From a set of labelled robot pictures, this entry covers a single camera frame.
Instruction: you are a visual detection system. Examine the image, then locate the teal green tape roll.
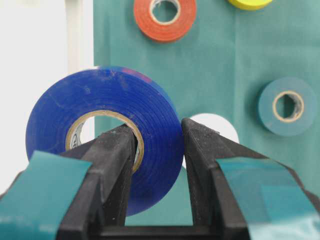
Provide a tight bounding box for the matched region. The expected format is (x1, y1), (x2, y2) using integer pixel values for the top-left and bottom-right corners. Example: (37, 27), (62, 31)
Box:
(258, 77), (318, 137)

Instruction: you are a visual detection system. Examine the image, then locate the white plastic tray case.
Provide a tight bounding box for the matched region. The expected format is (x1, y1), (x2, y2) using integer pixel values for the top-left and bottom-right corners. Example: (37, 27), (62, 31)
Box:
(0, 0), (94, 192)

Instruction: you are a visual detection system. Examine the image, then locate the yellow tape roll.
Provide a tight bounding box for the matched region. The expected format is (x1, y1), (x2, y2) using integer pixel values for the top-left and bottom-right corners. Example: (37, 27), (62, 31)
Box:
(228, 0), (272, 11)

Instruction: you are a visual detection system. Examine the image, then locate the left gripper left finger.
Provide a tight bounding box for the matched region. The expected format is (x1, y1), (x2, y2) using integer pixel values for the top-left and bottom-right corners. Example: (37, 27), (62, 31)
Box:
(0, 123), (137, 240)

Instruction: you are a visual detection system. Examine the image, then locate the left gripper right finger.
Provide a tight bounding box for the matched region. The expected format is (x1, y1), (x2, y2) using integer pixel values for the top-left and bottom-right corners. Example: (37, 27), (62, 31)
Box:
(182, 118), (320, 240)

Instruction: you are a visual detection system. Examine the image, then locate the white tape roll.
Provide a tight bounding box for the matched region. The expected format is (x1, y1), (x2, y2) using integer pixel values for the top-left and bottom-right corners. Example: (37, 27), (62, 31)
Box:
(181, 112), (240, 171)

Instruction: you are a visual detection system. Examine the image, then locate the red tape roll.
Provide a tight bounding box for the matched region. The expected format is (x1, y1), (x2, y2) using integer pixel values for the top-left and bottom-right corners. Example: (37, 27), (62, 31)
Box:
(133, 0), (197, 43)

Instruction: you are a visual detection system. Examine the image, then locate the blue tape roll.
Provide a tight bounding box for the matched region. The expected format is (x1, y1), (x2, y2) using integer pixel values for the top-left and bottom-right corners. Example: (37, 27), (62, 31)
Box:
(25, 67), (184, 216)

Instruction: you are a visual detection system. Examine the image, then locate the green table cloth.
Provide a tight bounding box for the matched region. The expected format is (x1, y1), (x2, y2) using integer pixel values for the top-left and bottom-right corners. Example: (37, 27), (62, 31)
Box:
(92, 0), (320, 227)

